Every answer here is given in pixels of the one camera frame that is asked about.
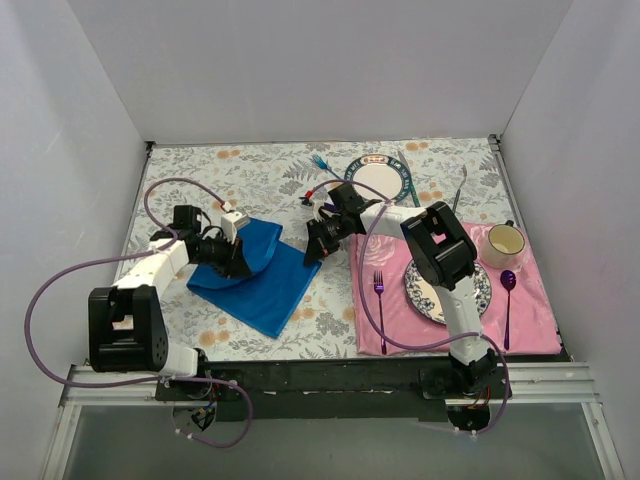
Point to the blue fork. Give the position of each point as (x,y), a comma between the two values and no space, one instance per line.
(324,165)

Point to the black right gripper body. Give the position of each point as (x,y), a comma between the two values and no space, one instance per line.
(316,241)

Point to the teal handled knife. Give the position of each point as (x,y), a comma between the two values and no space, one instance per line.
(414,196)

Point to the cream ceramic mug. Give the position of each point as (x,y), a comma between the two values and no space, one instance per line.
(502,246)

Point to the purple metallic spoon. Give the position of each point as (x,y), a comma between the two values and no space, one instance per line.
(508,281)

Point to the white plate teal rim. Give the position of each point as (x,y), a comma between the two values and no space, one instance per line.
(379,176)

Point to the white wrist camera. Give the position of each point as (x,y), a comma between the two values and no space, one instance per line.
(317,207)
(231,223)

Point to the aluminium frame rail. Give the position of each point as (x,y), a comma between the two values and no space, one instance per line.
(523,381)

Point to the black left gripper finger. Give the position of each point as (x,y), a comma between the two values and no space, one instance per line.
(238,263)
(223,270)

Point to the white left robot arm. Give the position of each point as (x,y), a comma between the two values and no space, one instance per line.
(127,331)

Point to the blue floral dinner plate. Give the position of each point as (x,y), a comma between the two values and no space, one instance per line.
(423,298)

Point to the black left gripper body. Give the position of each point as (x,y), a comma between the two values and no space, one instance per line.
(235,260)

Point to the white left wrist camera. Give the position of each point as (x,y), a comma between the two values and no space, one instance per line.
(231,223)

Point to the purple metallic fork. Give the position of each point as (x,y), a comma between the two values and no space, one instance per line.
(378,284)

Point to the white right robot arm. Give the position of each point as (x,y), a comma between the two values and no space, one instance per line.
(445,258)

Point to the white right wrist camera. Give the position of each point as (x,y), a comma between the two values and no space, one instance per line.
(317,207)

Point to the blue satin napkin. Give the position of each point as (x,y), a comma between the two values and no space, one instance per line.
(266,300)

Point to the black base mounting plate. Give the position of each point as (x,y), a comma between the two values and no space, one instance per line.
(391,387)

